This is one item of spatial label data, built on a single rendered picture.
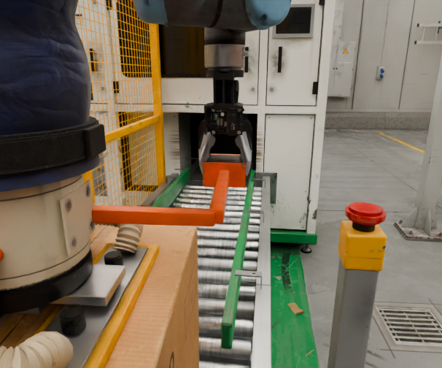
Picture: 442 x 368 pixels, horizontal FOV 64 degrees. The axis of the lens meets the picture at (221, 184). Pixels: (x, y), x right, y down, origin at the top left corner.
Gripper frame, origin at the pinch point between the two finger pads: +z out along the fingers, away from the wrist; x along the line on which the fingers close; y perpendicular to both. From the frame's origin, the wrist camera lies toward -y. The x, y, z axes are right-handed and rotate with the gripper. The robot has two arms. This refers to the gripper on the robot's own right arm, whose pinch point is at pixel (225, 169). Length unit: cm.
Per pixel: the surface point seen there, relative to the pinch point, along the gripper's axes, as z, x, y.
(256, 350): 48.3, 8.0, -1.8
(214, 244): 55, -9, -71
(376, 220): 4.8, 26.9, 14.0
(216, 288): 53, -5, -36
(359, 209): 3.8, 24.7, 11.5
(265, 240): 49, 14, -65
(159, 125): 15, -53, -165
